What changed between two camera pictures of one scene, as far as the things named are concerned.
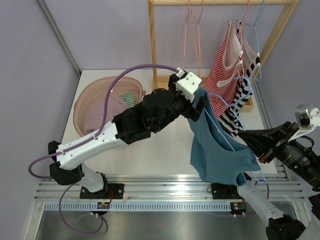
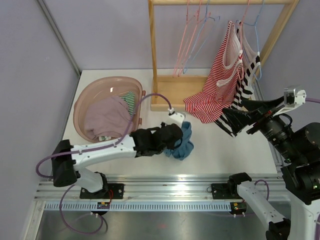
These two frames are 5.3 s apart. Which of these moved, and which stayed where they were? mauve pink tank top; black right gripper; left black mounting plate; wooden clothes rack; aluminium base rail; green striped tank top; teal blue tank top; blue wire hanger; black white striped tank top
Moved: blue wire hanger; teal blue tank top; black right gripper
Stayed: left black mounting plate; aluminium base rail; wooden clothes rack; mauve pink tank top; green striped tank top; black white striped tank top
